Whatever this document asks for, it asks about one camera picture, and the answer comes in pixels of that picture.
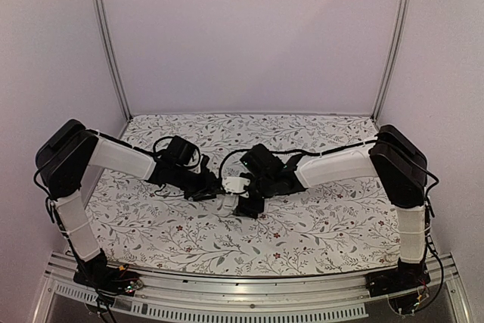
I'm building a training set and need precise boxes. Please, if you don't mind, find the right aluminium frame post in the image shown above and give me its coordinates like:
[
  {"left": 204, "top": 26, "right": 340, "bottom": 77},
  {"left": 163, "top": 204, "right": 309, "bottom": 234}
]
[{"left": 371, "top": 0, "right": 410, "bottom": 123}]

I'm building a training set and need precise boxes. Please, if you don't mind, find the aluminium frame post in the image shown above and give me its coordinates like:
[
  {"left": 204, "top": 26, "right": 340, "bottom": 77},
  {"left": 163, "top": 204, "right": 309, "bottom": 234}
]
[
  {"left": 92, "top": 0, "right": 132, "bottom": 122},
  {"left": 371, "top": 0, "right": 410, "bottom": 123}
]

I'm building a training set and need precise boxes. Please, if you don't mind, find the floral patterned table mat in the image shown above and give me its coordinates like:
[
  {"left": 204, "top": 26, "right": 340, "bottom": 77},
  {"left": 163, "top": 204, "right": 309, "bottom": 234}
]
[{"left": 86, "top": 114, "right": 400, "bottom": 276}]

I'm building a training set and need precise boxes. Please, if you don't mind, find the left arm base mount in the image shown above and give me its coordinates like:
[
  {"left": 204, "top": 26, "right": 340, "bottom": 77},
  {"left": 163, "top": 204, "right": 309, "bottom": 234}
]
[{"left": 73, "top": 260, "right": 144, "bottom": 296}]

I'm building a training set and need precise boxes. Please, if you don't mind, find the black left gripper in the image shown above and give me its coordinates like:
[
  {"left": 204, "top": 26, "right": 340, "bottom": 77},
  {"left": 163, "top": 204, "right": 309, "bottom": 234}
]
[{"left": 172, "top": 165, "right": 219, "bottom": 202}]

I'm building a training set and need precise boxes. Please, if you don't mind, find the aluminium front rail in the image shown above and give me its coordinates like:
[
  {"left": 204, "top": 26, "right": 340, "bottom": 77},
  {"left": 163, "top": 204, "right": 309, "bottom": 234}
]
[{"left": 33, "top": 253, "right": 473, "bottom": 322}]

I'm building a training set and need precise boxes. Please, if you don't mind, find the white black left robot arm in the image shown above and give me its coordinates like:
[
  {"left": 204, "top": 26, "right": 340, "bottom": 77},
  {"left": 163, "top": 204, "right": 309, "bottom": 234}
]
[{"left": 33, "top": 119, "right": 222, "bottom": 288}]

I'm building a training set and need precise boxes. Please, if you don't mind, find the white remote control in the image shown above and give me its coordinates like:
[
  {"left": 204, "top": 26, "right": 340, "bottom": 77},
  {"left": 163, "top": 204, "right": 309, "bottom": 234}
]
[{"left": 218, "top": 194, "right": 239, "bottom": 217}]

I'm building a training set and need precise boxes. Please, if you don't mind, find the left aluminium frame post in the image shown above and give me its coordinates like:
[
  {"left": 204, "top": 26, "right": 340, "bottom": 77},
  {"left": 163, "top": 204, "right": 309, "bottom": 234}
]
[{"left": 92, "top": 0, "right": 132, "bottom": 122}]

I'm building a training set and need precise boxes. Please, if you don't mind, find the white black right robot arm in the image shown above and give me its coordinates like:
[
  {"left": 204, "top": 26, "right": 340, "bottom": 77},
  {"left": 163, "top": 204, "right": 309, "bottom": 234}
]
[{"left": 218, "top": 125, "right": 439, "bottom": 290}]

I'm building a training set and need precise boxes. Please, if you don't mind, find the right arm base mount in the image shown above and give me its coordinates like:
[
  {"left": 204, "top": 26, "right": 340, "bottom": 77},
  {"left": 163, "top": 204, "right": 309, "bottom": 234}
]
[{"left": 365, "top": 261, "right": 430, "bottom": 297}]

